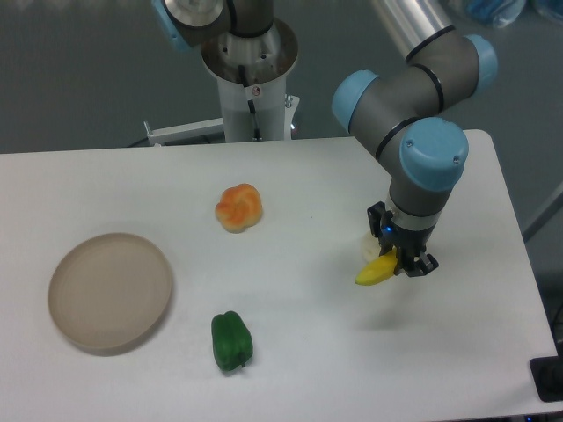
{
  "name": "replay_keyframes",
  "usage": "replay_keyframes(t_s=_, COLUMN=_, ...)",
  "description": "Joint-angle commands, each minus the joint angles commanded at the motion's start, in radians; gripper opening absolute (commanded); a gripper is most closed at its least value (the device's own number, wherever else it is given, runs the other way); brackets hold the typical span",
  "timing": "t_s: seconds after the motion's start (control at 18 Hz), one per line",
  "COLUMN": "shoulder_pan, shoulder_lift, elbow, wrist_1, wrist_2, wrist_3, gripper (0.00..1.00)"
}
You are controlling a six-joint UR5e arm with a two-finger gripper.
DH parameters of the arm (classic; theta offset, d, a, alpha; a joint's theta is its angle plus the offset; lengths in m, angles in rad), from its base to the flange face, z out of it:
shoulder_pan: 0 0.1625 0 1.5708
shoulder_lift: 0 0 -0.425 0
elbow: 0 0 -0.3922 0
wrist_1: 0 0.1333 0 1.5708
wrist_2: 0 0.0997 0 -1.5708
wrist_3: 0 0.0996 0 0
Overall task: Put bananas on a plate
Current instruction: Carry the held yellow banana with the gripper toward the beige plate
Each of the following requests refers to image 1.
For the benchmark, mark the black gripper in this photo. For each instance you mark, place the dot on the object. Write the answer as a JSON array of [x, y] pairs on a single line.
[[410, 245]]

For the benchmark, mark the yellow toy banana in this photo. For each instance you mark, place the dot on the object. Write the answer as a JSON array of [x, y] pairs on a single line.
[[378, 270]]

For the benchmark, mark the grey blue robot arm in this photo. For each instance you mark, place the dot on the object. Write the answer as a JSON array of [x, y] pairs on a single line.
[[397, 120]]

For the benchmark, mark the beige round plate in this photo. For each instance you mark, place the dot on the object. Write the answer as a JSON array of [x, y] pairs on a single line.
[[110, 293]]

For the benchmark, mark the white toy pear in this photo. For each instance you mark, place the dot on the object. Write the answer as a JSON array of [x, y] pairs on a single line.
[[370, 248]]

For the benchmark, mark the orange toy bread roll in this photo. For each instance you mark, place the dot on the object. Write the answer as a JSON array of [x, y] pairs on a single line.
[[239, 208]]

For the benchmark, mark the black box table corner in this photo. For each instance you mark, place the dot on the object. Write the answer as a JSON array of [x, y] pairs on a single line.
[[547, 376]]

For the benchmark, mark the green toy bell pepper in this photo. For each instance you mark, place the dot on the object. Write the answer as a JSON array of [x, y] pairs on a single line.
[[231, 341]]

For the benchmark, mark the blue plastic bag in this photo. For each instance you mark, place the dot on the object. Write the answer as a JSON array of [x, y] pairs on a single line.
[[501, 13]]

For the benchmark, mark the grey metal frame leg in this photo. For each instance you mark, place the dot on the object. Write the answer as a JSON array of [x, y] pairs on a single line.
[[544, 213]]

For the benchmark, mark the white metal bracket left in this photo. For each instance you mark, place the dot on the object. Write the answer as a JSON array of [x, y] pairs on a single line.
[[190, 133]]

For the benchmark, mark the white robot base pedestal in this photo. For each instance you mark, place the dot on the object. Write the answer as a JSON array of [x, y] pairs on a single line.
[[251, 77]]

